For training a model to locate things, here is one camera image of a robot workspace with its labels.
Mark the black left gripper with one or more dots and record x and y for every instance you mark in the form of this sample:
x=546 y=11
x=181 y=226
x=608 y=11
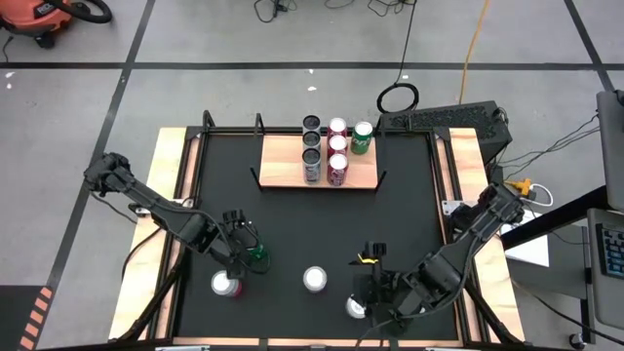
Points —
x=234 y=241

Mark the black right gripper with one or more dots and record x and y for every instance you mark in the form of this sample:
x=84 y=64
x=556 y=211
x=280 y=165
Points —
x=385 y=290

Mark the green Sprite can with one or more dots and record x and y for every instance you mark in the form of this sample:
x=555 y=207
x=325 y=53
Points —
x=362 y=141
x=259 y=254

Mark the pink and silver can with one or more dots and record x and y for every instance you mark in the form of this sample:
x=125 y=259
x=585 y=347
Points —
x=224 y=285
x=315 y=279
x=355 y=307

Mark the tall silver energy drink can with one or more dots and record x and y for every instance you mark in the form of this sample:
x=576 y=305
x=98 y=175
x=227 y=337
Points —
x=311 y=166
x=311 y=123

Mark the silver Celsius Peach Vibe can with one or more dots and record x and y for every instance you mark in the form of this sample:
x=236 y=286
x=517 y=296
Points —
x=311 y=140

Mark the red Coca-Cola Star Wars can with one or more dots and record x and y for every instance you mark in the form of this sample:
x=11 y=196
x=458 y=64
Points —
x=337 y=144

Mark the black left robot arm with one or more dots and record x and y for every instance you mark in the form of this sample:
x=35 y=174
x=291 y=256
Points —
x=161 y=214

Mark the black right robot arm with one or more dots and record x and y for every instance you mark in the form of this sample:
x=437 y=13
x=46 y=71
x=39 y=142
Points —
x=463 y=244

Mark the wooden shelf with black legs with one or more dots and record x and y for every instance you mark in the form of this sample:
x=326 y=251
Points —
x=283 y=166

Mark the yellow tag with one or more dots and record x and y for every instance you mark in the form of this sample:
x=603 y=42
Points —
x=366 y=259

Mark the black table mat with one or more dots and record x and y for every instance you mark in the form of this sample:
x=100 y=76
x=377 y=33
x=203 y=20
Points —
x=302 y=317

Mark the white paper sheet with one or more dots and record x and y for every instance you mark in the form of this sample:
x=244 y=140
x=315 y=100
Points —
x=529 y=248

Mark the orange power plug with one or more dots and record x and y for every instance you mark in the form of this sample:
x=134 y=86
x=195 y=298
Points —
x=520 y=186

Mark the black perforated computer case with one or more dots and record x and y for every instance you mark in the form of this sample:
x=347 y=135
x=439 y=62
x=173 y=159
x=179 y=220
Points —
x=439 y=117

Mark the black bar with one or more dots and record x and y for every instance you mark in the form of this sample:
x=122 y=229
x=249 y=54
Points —
x=551 y=222

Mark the black caster wheel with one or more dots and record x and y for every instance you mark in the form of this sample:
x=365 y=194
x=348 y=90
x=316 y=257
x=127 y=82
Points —
x=576 y=340

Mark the grey keyboard console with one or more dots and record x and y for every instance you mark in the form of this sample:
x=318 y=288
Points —
x=597 y=292

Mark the black mat with orange stripes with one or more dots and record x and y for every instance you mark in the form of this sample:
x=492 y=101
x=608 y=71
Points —
x=14 y=322

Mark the grey monitor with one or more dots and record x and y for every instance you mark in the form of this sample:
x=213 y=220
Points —
x=612 y=146

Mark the orange shop vacuum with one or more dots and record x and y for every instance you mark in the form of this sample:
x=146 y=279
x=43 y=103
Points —
x=29 y=14

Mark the silver metal bracket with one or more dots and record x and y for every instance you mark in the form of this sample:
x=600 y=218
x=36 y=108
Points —
x=183 y=348
x=453 y=349

